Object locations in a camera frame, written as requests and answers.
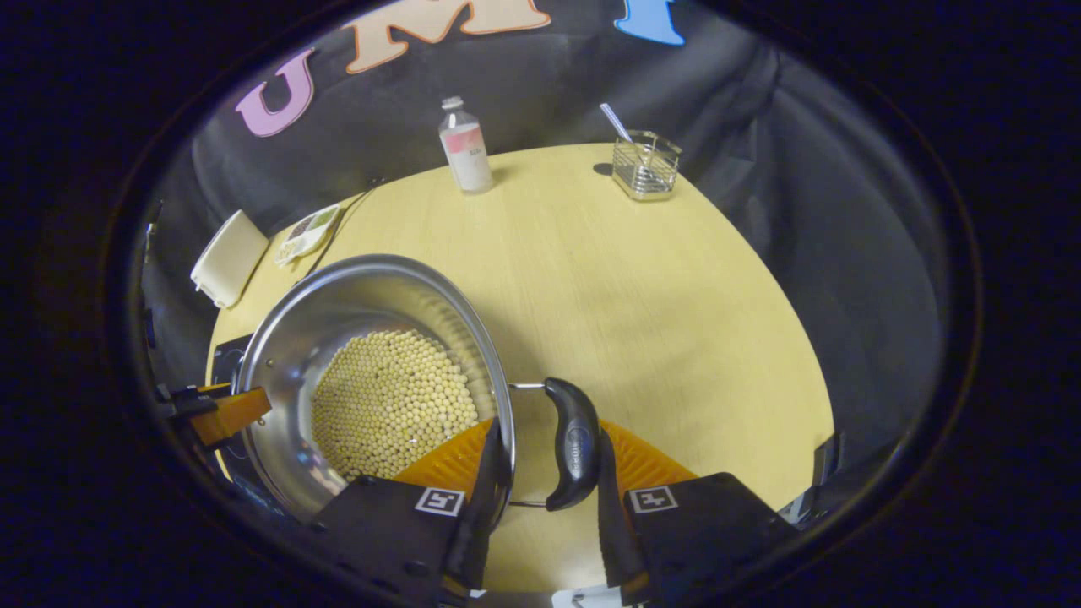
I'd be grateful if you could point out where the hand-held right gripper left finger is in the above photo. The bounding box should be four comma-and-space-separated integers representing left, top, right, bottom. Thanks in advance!
308, 418, 509, 608

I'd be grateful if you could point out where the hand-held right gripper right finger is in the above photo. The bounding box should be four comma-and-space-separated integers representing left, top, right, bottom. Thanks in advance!
595, 420, 799, 608

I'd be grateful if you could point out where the black induction cooktop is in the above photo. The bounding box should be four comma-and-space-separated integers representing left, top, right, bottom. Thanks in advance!
207, 334, 296, 518

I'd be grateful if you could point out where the stainless steel pot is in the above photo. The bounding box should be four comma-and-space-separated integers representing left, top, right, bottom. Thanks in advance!
232, 253, 602, 529

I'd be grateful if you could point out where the pile of soybeans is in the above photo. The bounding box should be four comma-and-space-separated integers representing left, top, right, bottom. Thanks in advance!
311, 329, 481, 482

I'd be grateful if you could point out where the white toaster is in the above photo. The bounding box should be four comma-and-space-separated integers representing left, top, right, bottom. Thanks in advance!
190, 209, 271, 309

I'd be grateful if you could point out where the clear bottle with pink label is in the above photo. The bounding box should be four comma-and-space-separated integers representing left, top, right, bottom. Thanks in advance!
438, 96, 495, 195

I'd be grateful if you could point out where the striped drinking straw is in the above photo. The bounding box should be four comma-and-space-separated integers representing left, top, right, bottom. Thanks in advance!
600, 103, 633, 143

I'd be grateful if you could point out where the black power cable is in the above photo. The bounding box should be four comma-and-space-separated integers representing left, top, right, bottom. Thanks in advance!
312, 177, 385, 280

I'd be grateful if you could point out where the wire mesh holder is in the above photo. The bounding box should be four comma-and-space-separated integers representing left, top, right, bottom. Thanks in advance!
611, 130, 682, 202

